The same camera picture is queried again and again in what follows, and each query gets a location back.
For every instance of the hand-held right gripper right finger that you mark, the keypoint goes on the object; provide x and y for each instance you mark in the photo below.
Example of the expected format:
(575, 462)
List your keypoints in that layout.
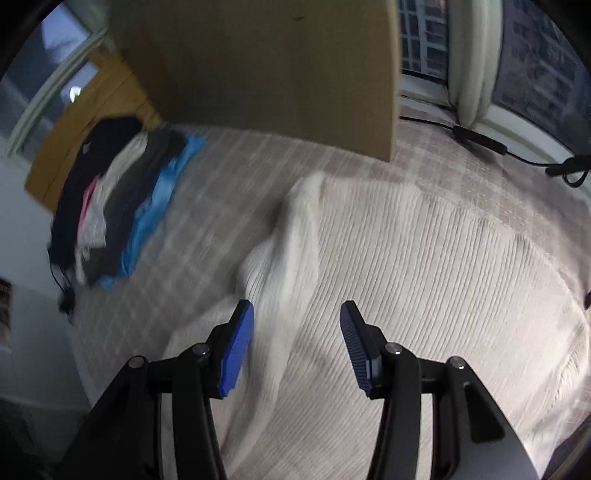
(355, 341)

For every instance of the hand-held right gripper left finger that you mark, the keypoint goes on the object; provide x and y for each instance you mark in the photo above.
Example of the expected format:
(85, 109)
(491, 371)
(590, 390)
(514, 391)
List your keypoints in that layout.
(238, 350)

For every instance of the cream knit sweater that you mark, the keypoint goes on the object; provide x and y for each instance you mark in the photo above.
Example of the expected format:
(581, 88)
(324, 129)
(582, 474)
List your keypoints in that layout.
(415, 277)

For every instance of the stack of folded clothes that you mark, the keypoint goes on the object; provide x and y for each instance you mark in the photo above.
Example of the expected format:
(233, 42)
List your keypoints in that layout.
(120, 203)

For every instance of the light wooden panel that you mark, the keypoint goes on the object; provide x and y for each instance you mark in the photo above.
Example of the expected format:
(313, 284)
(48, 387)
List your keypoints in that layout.
(277, 69)

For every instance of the yellow wooden bed frame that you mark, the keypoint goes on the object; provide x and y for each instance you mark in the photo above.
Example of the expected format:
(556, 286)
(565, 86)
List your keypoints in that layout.
(69, 134)

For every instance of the white window frame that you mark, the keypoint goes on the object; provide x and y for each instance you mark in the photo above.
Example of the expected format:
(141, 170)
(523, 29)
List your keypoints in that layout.
(471, 60)

